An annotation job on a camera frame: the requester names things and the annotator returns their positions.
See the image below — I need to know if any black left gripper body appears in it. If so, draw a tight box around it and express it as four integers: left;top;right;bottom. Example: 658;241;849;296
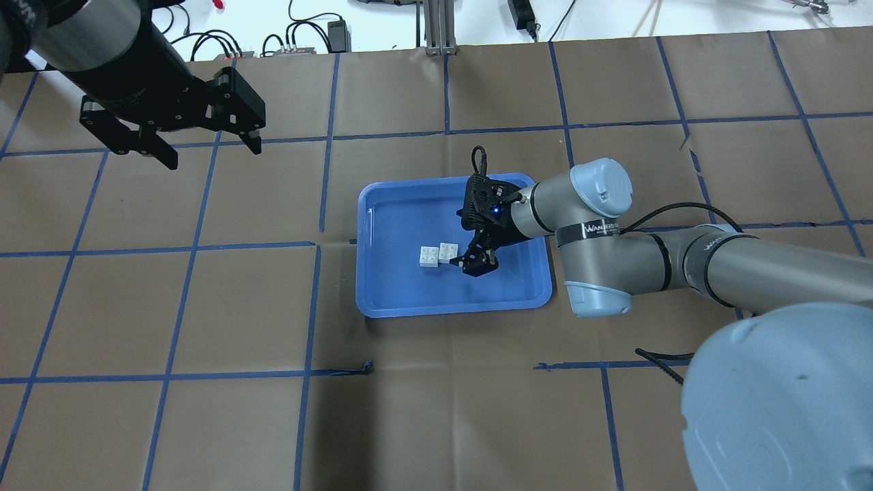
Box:
65;10;224;130

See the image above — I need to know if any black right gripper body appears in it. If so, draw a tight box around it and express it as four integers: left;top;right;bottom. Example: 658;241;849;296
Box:
456;174;530;250

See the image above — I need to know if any white block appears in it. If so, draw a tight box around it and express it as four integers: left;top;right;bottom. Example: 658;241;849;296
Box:
419;246;440;268
439;242;458;264

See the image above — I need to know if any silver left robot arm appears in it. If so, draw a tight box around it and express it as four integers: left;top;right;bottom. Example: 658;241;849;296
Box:
2;1;266;170

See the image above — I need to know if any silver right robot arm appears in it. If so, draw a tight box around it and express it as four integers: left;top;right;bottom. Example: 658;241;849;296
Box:
452;158;872;490

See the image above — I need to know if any blue plastic tray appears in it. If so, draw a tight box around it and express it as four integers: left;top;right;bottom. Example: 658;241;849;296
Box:
355;176;554;318

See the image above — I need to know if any black power adapter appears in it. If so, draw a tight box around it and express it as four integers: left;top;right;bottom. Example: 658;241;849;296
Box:
507;0;539;42

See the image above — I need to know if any brown paper table cover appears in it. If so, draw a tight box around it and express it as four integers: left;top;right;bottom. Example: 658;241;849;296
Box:
1;27;871;490

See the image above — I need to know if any aluminium frame post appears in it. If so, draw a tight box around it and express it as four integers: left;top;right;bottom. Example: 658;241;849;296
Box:
414;1;458;58

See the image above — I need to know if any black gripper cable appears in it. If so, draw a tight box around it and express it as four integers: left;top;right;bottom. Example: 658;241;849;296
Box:
471;145;744;386

